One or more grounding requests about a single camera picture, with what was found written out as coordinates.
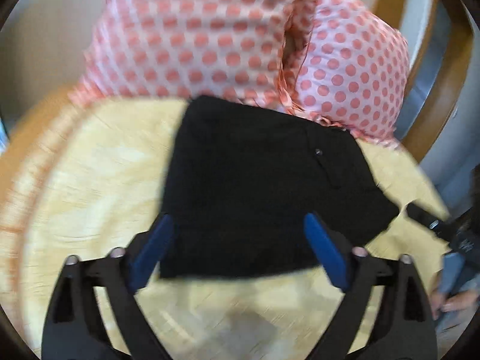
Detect person right hand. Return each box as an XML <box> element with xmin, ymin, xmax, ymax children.
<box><xmin>430</xmin><ymin>289</ymin><xmax>479</xmax><ymax>320</ymax></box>

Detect large pink polka-dot pillow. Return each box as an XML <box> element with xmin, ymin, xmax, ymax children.
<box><xmin>71</xmin><ymin>0</ymin><xmax>295</xmax><ymax>110</ymax></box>

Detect small pink polka-dot pillow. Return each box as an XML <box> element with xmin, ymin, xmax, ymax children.
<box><xmin>284</xmin><ymin>0</ymin><xmax>409</xmax><ymax>147</ymax></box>

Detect black pants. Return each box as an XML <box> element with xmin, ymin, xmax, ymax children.
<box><xmin>160</xmin><ymin>96</ymin><xmax>400</xmax><ymax>279</ymax></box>

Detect yellow patterned bed cover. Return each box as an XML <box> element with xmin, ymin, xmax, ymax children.
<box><xmin>0</xmin><ymin>85</ymin><xmax>453</xmax><ymax>360</ymax></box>

